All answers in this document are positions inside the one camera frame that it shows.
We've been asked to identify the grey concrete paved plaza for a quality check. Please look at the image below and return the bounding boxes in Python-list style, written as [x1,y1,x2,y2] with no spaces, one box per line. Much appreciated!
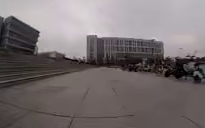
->
[0,65,205,128]

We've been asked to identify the row of parked scooters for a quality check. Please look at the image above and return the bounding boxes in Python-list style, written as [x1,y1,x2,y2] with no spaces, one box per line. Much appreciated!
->
[123,55,205,84]

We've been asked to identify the dark grey banded building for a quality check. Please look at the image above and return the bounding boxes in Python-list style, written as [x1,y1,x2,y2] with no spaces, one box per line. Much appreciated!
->
[0,11,41,56]

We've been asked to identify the pale multi-storey building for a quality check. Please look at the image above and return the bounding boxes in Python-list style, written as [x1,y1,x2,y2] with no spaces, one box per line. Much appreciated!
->
[86,34,165,66]

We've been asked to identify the wide grey stone steps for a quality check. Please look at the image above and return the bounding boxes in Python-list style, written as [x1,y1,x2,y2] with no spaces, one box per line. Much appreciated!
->
[0,49,95,90]

